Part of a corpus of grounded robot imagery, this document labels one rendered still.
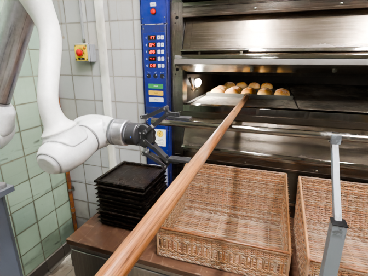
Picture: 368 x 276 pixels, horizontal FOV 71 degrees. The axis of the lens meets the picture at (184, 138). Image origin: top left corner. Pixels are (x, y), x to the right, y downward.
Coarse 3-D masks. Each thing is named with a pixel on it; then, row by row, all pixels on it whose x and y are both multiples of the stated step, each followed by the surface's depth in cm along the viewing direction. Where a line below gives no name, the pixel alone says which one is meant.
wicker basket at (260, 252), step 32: (192, 192) 149; (224, 192) 144; (256, 192) 139; (288, 192) 124; (192, 224) 136; (224, 224) 136; (256, 224) 135; (288, 224) 107; (192, 256) 110; (224, 256) 105; (256, 256) 101; (288, 256) 96
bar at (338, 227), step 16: (208, 128) 105; (240, 128) 100; (256, 128) 99; (272, 128) 97; (336, 144) 90; (336, 160) 87; (336, 176) 85; (336, 192) 82; (336, 208) 80; (336, 224) 77; (336, 240) 77; (336, 256) 79; (320, 272) 85; (336, 272) 80
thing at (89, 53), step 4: (76, 44) 149; (80, 44) 148; (84, 44) 147; (88, 44) 147; (92, 44) 150; (76, 48) 149; (80, 48) 148; (88, 48) 147; (92, 48) 150; (84, 52) 148; (88, 52) 148; (92, 52) 151; (76, 56) 150; (80, 56) 150; (84, 56) 149; (88, 56) 148; (92, 56) 151; (76, 60) 151; (80, 60) 150; (84, 60) 149; (88, 60) 149; (92, 60) 151
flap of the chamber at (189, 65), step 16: (176, 64) 125; (192, 64) 122; (208, 64) 120; (224, 64) 118; (240, 64) 115; (256, 64) 113; (272, 64) 111; (288, 64) 109; (304, 64) 107; (320, 64) 105; (336, 64) 103; (352, 64) 102
